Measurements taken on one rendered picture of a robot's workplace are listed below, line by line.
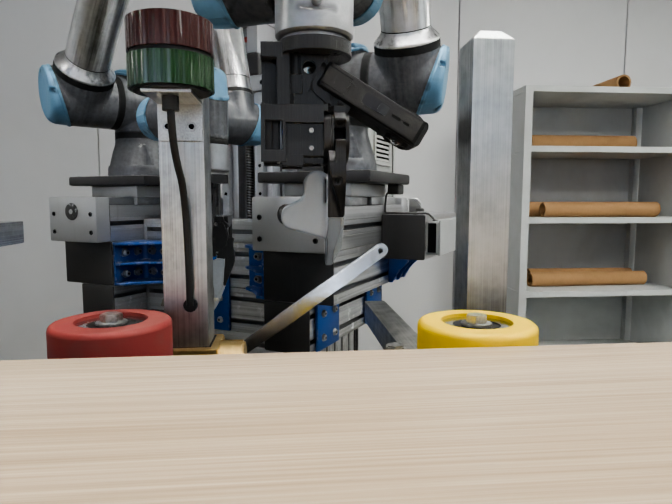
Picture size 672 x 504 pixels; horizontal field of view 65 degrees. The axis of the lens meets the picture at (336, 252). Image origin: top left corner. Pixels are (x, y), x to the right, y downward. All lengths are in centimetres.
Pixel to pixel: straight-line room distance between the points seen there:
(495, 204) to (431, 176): 270
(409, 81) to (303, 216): 51
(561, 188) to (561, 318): 78
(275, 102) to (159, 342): 26
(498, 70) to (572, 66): 308
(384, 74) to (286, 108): 50
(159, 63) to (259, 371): 21
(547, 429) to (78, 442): 18
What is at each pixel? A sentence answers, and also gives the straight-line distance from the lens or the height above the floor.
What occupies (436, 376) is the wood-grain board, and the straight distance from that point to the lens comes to 28.
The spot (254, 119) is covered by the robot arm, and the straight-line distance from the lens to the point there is 97.
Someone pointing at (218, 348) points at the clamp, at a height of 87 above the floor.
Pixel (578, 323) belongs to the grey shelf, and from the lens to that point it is 358.
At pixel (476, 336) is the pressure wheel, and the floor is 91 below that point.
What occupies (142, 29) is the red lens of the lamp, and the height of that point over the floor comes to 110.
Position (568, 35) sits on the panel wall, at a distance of 357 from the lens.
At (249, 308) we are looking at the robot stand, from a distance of 107.
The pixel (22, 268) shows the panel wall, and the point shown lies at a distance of 339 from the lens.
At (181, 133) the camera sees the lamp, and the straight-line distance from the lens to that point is 44.
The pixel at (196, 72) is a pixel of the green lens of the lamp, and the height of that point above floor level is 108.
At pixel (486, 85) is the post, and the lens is 47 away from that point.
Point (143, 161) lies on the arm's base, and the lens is 127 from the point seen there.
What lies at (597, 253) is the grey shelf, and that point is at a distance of 357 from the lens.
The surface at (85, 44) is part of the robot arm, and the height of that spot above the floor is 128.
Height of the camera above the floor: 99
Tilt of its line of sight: 6 degrees down
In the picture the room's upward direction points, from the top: straight up
